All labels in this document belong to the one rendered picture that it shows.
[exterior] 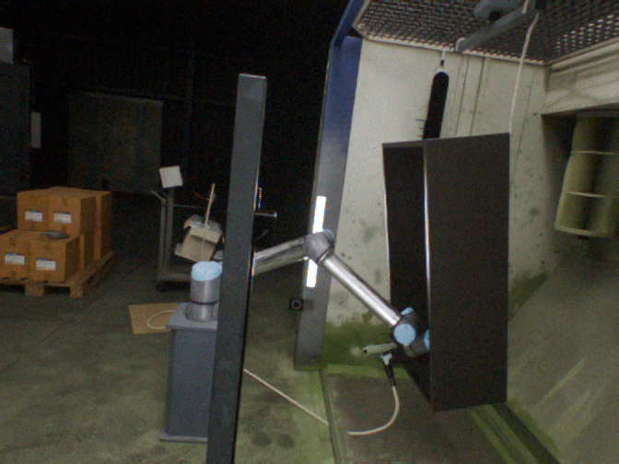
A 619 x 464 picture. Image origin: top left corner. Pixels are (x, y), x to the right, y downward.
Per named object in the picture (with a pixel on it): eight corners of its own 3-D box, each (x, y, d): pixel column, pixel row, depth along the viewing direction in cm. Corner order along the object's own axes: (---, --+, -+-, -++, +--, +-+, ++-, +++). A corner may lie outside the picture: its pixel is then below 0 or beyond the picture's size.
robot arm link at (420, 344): (431, 323, 193) (445, 341, 192) (414, 331, 202) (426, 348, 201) (422, 334, 186) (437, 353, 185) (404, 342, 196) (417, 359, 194)
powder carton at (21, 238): (15, 265, 403) (14, 229, 397) (48, 266, 410) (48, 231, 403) (-6, 276, 367) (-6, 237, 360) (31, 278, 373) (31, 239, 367)
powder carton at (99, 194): (84, 220, 476) (85, 189, 470) (110, 222, 482) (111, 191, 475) (71, 226, 439) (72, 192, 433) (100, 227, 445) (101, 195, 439)
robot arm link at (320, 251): (307, 229, 186) (422, 334, 174) (315, 226, 198) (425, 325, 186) (292, 248, 190) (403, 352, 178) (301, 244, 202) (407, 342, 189)
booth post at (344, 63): (293, 358, 312) (331, 41, 272) (316, 360, 314) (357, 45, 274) (294, 371, 294) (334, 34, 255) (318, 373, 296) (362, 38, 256)
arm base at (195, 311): (181, 320, 204) (181, 301, 203) (189, 307, 223) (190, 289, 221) (218, 323, 206) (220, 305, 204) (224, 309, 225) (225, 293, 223)
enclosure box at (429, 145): (449, 342, 245) (444, 137, 221) (507, 401, 186) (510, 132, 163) (391, 350, 242) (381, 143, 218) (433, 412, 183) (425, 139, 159)
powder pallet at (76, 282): (42, 259, 479) (42, 247, 476) (115, 262, 496) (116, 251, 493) (-17, 293, 364) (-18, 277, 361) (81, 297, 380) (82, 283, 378)
